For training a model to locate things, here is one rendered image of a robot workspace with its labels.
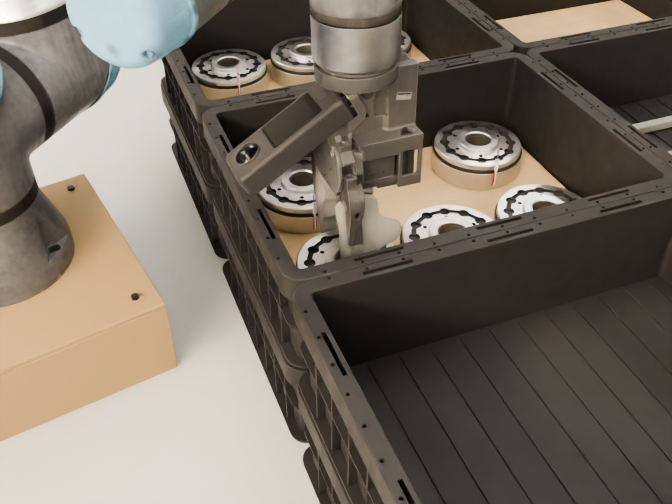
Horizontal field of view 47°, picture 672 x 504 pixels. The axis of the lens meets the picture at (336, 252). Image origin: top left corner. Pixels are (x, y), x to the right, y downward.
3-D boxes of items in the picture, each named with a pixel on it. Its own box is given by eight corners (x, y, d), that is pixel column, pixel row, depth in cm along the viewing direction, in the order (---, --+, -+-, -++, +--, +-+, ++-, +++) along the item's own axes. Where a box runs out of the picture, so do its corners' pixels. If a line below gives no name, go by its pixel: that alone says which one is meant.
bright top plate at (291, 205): (266, 220, 81) (266, 215, 80) (249, 167, 88) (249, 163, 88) (360, 205, 83) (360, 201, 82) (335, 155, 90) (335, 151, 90)
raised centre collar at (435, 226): (441, 255, 76) (442, 250, 75) (419, 226, 79) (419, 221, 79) (486, 244, 77) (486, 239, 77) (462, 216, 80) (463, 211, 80)
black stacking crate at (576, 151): (292, 382, 70) (287, 288, 63) (211, 200, 91) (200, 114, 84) (654, 275, 81) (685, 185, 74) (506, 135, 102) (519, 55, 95)
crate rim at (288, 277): (287, 306, 64) (286, 285, 62) (200, 128, 85) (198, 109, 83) (682, 201, 75) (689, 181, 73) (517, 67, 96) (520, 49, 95)
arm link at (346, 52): (328, 35, 60) (295, 0, 66) (330, 90, 62) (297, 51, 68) (417, 21, 62) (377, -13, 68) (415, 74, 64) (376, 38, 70)
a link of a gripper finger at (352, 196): (369, 249, 71) (361, 157, 67) (353, 253, 70) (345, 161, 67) (350, 230, 75) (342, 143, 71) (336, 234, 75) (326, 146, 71)
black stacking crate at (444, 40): (210, 198, 91) (199, 113, 84) (159, 86, 113) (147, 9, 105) (504, 134, 102) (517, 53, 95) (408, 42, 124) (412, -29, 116)
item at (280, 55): (285, 77, 105) (285, 73, 104) (261, 47, 112) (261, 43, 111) (354, 64, 108) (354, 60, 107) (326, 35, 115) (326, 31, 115)
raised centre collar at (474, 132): (465, 157, 89) (466, 152, 89) (450, 135, 93) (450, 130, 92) (505, 151, 90) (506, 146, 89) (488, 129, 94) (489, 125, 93)
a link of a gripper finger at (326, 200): (375, 234, 82) (385, 172, 75) (322, 247, 80) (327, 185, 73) (364, 214, 84) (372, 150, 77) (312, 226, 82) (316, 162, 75)
